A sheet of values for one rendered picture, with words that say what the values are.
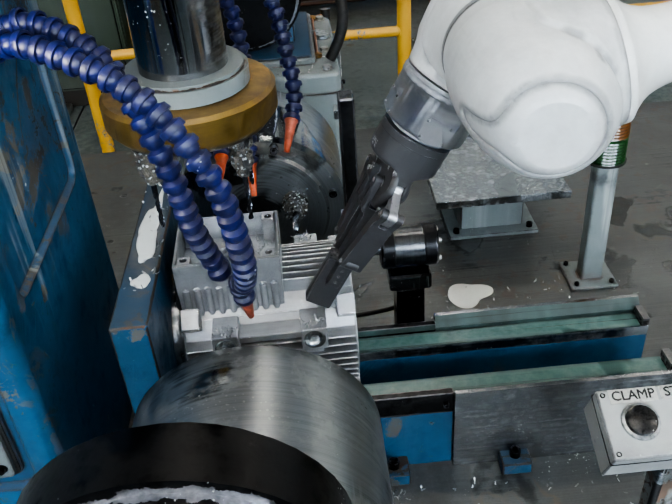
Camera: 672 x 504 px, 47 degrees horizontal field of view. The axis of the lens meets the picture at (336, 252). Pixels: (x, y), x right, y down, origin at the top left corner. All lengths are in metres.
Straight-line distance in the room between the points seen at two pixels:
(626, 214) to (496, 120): 1.07
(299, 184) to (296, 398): 0.49
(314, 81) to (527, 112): 0.78
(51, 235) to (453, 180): 0.77
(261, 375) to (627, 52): 0.39
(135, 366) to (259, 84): 0.32
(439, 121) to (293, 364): 0.26
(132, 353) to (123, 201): 0.94
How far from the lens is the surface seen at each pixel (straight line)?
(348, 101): 0.96
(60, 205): 0.99
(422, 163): 0.77
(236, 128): 0.76
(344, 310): 0.89
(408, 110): 0.74
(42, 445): 0.90
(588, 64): 0.55
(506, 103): 0.54
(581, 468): 1.11
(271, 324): 0.90
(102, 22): 4.18
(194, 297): 0.90
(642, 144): 1.88
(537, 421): 1.06
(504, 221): 1.52
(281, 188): 1.12
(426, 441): 1.06
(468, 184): 1.43
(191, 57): 0.77
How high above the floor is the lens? 1.64
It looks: 35 degrees down
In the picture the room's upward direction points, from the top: 5 degrees counter-clockwise
